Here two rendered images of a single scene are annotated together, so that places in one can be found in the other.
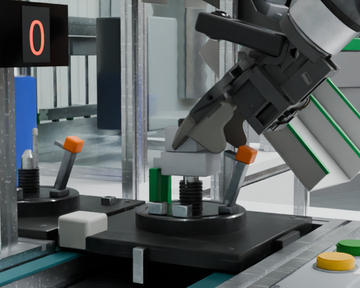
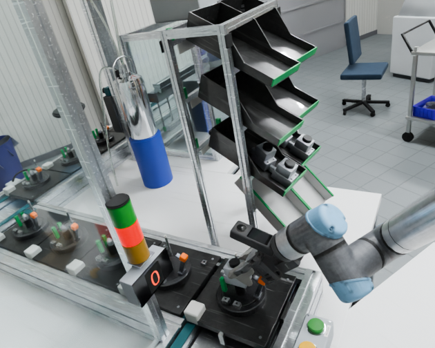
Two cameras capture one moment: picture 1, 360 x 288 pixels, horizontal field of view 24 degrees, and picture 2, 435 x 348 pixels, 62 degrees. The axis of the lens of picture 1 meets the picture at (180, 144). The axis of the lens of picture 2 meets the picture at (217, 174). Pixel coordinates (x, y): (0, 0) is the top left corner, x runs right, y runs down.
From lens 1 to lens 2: 0.69 m
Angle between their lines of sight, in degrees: 25
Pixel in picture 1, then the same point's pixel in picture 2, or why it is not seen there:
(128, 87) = (203, 200)
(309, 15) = (285, 250)
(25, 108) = (159, 150)
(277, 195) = not seen: hidden behind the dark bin
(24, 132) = (161, 159)
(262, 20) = (263, 179)
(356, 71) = not seen: outside the picture
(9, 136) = (154, 303)
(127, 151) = (208, 223)
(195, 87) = not seen: hidden behind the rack
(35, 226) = (175, 306)
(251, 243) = (269, 326)
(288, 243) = (286, 315)
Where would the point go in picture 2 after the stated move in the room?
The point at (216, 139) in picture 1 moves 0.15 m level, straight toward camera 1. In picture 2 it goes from (248, 281) to (248, 334)
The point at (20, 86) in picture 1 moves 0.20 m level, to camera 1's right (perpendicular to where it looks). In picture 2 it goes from (154, 141) to (195, 134)
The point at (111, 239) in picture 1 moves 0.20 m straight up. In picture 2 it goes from (208, 325) to (192, 271)
